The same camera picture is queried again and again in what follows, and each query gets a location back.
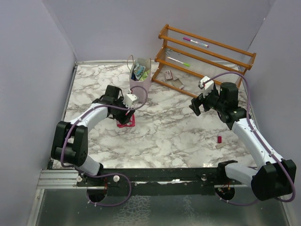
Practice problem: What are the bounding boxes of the green snack packet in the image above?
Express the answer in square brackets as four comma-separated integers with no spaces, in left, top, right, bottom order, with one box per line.
[139,70,151,81]

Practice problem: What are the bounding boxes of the green tipped white pen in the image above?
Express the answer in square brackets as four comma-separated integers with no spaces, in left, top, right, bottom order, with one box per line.
[167,56,190,67]

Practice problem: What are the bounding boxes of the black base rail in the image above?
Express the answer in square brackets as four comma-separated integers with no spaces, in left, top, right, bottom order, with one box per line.
[77,167,226,197]

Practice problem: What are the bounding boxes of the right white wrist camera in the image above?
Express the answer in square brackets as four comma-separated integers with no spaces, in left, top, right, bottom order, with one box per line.
[199,76,214,97]

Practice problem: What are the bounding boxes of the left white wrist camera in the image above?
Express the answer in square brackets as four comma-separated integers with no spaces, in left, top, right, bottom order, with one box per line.
[123,94,138,108]

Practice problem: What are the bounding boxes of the pink marker pen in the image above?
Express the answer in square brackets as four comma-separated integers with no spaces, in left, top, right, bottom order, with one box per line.
[183,37,209,48]

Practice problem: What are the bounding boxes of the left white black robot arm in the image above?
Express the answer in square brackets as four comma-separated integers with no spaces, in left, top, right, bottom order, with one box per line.
[51,85,138,186]

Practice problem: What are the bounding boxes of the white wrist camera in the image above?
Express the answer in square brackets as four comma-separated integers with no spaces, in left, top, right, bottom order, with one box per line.
[199,76,214,97]
[123,94,138,108]

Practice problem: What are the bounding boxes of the pink snack packet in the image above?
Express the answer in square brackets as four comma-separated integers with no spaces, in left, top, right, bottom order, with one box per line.
[117,114,135,128]

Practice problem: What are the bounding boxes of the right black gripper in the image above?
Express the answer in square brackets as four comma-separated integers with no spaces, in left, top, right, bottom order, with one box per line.
[190,87,226,115]

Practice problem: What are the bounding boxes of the small beige block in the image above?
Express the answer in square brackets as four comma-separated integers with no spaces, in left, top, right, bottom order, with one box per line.
[215,142,226,149]

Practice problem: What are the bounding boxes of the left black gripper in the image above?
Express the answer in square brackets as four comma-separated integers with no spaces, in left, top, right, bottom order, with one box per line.
[112,97,135,124]

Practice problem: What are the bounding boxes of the aluminium frame rail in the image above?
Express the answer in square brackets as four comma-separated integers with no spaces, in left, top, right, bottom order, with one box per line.
[37,169,78,189]

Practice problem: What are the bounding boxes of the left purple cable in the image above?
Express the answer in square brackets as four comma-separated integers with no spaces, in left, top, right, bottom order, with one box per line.
[60,86,149,208]

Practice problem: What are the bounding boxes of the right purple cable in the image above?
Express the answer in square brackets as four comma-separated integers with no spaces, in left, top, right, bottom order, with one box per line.
[203,72,297,207]

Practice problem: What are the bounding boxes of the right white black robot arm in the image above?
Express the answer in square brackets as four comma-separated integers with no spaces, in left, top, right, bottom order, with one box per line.
[189,81,296,201]

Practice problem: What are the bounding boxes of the purple cable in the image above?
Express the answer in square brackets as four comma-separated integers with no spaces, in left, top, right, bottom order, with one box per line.
[203,72,297,207]
[60,86,149,208]

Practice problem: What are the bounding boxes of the small red white box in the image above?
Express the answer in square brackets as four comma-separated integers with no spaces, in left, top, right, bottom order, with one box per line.
[165,70,174,81]

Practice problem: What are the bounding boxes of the pink paper bag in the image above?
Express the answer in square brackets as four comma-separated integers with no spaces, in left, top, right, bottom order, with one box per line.
[127,55,151,103]

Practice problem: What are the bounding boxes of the wooden shelf rack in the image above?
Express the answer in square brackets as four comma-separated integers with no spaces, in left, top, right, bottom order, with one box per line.
[151,24,256,97]

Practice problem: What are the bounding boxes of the grey blue snack packet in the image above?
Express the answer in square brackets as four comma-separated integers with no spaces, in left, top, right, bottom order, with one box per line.
[132,62,145,81]

